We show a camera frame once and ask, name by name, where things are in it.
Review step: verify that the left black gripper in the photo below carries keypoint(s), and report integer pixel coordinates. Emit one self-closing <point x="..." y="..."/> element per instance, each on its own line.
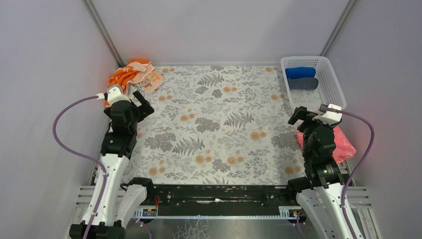
<point x="132" y="105"/>

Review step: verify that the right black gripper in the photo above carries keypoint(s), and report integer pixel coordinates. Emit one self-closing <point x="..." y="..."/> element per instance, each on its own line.
<point x="303" y="116"/>

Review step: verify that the orange cartoon towel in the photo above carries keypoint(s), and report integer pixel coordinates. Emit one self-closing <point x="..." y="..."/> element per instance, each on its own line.
<point x="133" y="73"/>

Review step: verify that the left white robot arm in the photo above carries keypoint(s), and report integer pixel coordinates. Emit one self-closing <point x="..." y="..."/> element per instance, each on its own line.
<point x="106" y="217"/>

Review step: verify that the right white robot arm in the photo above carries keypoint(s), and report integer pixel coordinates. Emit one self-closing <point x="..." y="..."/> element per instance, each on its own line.
<point x="322" y="191"/>

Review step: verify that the peach lettered towel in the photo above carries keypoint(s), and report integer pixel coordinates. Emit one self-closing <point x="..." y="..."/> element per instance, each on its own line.
<point x="151" y="82"/>

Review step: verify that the grey rolled towel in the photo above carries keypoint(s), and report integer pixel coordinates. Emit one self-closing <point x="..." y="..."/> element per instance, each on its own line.
<point x="303" y="84"/>

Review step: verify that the white plastic basket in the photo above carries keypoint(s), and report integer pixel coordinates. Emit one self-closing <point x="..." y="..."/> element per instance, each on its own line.
<point x="328" y="91"/>

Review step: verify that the blue rolled towel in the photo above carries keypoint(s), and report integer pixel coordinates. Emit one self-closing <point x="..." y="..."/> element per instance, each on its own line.
<point x="300" y="72"/>

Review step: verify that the pink folded towel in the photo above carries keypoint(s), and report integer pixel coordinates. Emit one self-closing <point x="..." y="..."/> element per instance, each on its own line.
<point x="343" y="151"/>

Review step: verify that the floral table mat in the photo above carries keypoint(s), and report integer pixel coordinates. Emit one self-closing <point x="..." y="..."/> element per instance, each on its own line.
<point x="218" y="125"/>

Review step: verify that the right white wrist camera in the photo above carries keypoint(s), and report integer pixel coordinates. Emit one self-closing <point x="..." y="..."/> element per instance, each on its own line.
<point x="330" y="114"/>

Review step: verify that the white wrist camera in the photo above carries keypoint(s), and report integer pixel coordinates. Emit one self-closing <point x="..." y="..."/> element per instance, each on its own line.
<point x="112" y="95"/>
<point x="330" y="114"/>

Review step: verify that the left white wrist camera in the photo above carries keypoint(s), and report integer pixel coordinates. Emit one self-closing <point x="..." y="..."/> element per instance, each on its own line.
<point x="112" y="95"/>

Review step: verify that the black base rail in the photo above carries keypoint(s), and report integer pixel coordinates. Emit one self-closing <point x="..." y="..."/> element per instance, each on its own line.
<point x="218" y="202"/>

